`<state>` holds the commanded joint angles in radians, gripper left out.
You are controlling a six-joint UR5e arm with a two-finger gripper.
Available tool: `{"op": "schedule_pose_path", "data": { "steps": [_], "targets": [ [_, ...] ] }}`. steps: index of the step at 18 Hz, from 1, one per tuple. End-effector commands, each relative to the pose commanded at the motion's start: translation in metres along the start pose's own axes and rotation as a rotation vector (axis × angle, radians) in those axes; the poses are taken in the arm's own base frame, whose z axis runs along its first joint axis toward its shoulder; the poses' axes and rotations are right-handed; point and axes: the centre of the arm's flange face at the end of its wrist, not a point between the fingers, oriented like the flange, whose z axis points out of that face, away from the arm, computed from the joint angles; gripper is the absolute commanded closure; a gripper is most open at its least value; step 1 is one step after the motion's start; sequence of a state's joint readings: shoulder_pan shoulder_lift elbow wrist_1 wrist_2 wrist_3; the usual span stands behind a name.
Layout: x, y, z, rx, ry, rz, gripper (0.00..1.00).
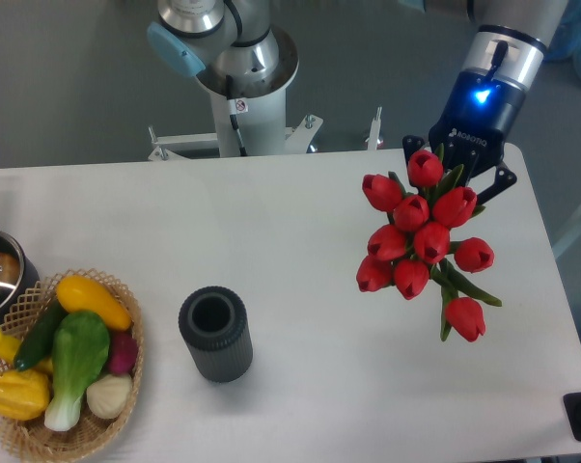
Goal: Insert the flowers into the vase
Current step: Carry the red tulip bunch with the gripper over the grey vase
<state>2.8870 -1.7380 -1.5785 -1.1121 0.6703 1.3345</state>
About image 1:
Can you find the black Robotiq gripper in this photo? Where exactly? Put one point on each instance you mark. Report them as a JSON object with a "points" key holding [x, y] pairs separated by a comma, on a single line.
{"points": [[473, 128]]}

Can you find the red tulip bouquet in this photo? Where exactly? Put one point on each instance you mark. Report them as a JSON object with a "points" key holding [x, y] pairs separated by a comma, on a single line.
{"points": [[415, 246]]}

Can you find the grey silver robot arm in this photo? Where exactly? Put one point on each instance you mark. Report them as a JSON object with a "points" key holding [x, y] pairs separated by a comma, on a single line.
{"points": [[510, 44]]}

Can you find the dark grey ribbed vase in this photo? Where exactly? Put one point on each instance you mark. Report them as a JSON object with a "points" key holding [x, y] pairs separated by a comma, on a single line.
{"points": [[214, 326]]}

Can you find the blue plastic bag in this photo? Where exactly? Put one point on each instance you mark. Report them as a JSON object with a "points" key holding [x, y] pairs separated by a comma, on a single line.
{"points": [[566, 43]]}

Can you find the purple radish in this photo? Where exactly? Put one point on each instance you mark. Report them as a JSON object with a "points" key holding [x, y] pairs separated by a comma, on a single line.
{"points": [[123, 353]]}

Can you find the yellow squash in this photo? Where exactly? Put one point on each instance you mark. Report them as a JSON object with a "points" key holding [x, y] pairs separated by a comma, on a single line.
{"points": [[77, 293]]}

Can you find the green bok choy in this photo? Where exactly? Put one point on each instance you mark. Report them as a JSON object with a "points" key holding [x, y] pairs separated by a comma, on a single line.
{"points": [[80, 350]]}

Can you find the white garlic bulb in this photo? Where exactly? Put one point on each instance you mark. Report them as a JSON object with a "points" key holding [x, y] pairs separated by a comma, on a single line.
{"points": [[107, 397]]}

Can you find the dark green cucumber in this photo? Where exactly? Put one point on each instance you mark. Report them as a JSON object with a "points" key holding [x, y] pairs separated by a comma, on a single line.
{"points": [[37, 344]]}

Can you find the small yellow banana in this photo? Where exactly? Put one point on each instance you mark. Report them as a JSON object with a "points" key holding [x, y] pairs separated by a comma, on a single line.
{"points": [[9, 346]]}

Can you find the yellow bell pepper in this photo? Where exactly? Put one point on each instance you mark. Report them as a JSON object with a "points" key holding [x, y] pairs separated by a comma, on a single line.
{"points": [[23, 395]]}

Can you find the woven wicker basket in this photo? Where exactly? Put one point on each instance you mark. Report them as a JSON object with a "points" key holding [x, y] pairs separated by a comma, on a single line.
{"points": [[31, 441]]}

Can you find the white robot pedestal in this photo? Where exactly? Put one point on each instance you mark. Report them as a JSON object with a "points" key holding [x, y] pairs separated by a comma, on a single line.
{"points": [[247, 88]]}

